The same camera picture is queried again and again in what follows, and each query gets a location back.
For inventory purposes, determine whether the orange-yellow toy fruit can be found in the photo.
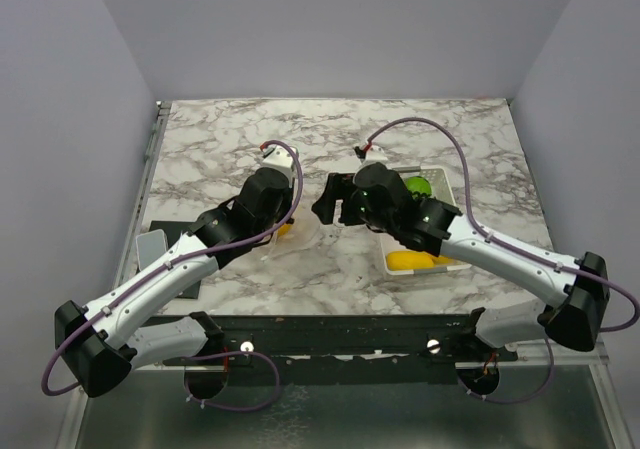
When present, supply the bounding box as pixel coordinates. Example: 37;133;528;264
277;224;293;237

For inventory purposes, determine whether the clear dotted zip bag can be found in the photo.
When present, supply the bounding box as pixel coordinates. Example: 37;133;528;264
260;207;323;263

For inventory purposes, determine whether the white perforated basket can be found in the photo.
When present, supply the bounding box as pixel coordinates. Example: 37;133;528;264
377;166;470;279

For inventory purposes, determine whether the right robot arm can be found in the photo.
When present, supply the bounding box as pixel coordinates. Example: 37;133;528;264
312;163;609;360

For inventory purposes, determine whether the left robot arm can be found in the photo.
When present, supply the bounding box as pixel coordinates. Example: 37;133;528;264
52;166;303;397

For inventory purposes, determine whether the green striped toy watermelon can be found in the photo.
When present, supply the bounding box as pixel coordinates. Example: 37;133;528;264
404;176;433;198

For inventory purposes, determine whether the yellow toy banana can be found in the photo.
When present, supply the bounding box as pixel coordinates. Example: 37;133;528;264
385;251;436;272

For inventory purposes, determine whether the yellow toy lemon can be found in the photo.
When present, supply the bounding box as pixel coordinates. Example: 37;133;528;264
431;255;457;266

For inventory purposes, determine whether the grey rectangular box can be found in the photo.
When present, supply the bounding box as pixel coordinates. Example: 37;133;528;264
135;229;168;271

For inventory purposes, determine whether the purple cable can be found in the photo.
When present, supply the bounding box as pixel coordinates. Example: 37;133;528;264
464;338;555;404
40;140;305;397
182;351;281;413
357;117;640;333

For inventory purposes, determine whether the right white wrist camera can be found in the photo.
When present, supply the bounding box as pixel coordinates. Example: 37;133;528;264
354;145;388;166

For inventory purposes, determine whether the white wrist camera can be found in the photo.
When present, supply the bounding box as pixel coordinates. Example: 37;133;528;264
354;145;388;166
260;143;296;177

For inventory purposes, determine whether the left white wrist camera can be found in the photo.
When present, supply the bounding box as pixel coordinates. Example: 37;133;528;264
260;143;296;177

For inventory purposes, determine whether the black metal base rail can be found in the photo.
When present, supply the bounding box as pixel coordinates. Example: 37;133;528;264
149;308;521;388

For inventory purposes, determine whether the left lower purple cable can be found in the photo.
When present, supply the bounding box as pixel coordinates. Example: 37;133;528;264
182;351;281;413

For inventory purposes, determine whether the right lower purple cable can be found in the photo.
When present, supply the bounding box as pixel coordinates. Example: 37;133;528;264
464;338;555;404

